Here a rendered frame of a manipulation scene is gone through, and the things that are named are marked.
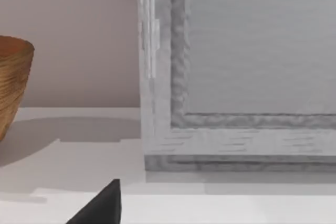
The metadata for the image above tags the grey cabinet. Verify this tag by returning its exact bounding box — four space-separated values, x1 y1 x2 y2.
136 0 336 174

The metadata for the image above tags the grey cabinet door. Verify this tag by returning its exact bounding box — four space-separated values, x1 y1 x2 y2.
153 0 336 156

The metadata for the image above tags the brown ribbed bowl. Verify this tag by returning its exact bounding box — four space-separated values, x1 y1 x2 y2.
0 35 35 143

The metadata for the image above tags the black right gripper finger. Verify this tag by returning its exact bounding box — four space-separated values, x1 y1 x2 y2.
65 178 122 224

